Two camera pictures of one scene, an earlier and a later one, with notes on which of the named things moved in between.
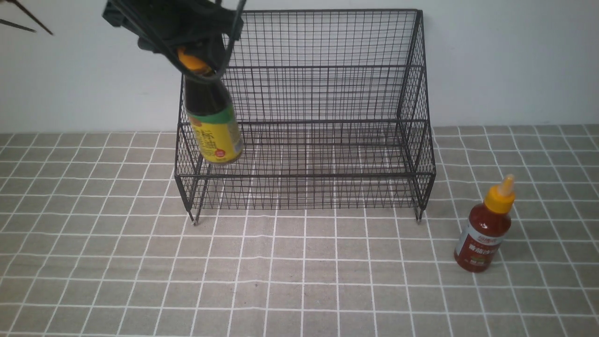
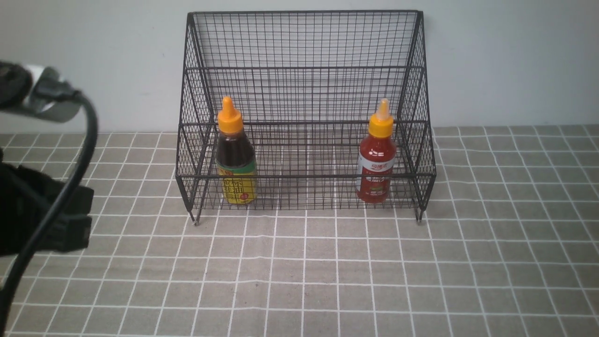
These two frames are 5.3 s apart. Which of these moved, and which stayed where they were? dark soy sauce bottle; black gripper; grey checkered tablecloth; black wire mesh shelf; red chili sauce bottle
Moved: dark soy sauce bottle; black gripper; red chili sauce bottle
Stayed: black wire mesh shelf; grey checkered tablecloth
